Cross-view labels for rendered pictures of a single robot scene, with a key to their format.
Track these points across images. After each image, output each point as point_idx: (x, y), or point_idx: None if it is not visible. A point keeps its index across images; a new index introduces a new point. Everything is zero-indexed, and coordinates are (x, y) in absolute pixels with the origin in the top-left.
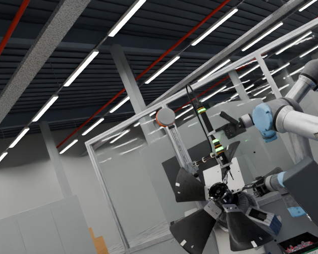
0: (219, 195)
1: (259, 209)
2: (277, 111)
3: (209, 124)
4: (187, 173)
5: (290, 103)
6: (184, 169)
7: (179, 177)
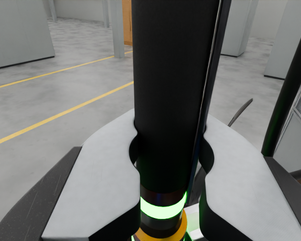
0: (127, 240)
1: None
2: None
3: (134, 27)
4: (228, 125)
5: None
6: (240, 113)
7: (237, 112)
